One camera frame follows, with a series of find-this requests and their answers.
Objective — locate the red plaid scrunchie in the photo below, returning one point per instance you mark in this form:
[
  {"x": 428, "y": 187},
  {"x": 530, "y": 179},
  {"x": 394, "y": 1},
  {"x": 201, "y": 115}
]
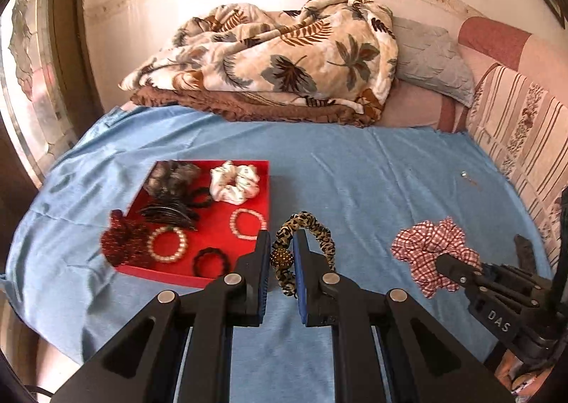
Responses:
[{"x": 421, "y": 248}]

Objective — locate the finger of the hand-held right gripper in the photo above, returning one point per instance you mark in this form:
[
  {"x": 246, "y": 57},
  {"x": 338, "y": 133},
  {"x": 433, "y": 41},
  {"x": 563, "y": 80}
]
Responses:
[
  {"x": 524, "y": 252},
  {"x": 457, "y": 270}
]

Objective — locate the pink cushion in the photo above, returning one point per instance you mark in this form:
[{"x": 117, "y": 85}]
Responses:
[{"x": 417, "y": 110}]

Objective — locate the maroon dotted scrunchie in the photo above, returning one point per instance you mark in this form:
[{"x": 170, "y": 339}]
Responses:
[{"x": 124, "y": 239}]

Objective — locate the red tray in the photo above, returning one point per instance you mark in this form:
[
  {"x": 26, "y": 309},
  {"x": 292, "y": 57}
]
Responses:
[{"x": 208, "y": 228}]

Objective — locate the small metal jewelry piece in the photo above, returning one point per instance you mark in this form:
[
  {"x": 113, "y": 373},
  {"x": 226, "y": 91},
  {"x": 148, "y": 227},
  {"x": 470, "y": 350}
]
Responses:
[{"x": 465, "y": 174}]

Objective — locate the person's right hand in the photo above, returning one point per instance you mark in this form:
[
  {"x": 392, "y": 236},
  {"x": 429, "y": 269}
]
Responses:
[{"x": 514, "y": 374}]

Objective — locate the leaf print blanket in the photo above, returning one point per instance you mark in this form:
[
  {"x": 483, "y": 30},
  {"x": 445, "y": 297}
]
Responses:
[{"x": 266, "y": 57}]

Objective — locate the leopard print hair band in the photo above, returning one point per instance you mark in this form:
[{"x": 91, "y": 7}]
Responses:
[{"x": 320, "y": 235}]

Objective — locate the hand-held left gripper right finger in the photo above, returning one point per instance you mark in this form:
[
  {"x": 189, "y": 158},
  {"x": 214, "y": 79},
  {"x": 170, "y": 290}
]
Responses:
[{"x": 298, "y": 261}]

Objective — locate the black hair claw clip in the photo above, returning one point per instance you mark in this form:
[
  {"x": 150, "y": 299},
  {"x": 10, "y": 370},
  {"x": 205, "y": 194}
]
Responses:
[{"x": 168, "y": 214}]

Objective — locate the white dotted satin scrunchie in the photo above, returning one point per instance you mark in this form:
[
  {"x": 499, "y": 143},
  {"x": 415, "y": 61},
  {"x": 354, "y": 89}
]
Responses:
[{"x": 226, "y": 185}]

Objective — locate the striped floral sofa cover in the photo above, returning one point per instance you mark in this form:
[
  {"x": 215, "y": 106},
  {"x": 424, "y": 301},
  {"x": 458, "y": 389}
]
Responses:
[{"x": 519, "y": 119}]

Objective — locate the brown ruffled blanket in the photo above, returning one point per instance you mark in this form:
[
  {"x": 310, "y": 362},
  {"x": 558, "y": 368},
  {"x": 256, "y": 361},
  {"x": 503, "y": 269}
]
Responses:
[{"x": 248, "y": 110}]

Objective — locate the grey pillow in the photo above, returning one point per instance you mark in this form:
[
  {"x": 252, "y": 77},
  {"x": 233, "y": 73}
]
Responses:
[{"x": 430, "y": 57}]

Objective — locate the blue bed sheet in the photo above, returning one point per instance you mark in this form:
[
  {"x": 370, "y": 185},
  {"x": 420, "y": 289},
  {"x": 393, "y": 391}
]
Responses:
[{"x": 355, "y": 172}]

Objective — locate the grey sheer scrunchie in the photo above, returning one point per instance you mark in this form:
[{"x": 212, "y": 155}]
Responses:
[{"x": 171, "y": 177}]

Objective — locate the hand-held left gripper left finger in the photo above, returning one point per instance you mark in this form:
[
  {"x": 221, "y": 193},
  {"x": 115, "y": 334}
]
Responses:
[{"x": 265, "y": 261}]

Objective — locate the stained glass door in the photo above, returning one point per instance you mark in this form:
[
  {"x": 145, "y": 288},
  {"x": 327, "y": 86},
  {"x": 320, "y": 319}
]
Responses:
[{"x": 40, "y": 83}]

